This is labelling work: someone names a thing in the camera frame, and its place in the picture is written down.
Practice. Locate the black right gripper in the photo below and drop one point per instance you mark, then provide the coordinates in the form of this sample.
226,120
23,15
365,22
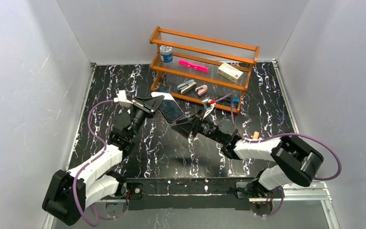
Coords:
195,126

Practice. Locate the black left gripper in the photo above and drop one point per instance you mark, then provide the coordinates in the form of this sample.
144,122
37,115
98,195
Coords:
143,107

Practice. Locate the phone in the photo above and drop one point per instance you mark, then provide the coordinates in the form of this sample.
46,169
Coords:
168,107

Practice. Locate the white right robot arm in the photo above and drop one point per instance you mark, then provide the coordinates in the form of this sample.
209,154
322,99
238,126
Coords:
296,161

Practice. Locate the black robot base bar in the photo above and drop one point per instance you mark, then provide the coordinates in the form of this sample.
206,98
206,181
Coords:
198,193

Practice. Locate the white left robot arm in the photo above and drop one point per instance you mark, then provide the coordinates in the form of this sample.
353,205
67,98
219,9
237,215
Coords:
71,194

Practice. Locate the pink plastic ruler case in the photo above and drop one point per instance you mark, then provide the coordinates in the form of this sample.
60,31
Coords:
193,65

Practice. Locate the pink small stapler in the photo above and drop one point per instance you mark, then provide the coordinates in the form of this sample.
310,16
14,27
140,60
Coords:
201,90

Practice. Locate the light blue stapler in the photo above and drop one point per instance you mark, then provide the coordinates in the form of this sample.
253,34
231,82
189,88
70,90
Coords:
186,86

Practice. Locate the blue capped marker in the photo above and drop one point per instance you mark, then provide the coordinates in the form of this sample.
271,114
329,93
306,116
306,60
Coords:
236,100

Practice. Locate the blue round jar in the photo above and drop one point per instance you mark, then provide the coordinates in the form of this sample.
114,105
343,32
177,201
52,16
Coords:
166,53

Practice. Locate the orange wooden shelf rack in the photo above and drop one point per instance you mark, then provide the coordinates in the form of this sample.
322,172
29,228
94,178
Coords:
206,51

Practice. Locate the white cardboard box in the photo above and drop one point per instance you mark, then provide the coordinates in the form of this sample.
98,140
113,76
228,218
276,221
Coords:
229,72

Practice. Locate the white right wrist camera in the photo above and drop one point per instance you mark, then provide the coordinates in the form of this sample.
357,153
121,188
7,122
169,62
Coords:
209,105

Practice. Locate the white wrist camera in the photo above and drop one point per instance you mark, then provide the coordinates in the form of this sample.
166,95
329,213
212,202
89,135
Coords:
122,99
209,105

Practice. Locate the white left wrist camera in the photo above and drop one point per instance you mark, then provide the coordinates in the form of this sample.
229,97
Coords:
122,99

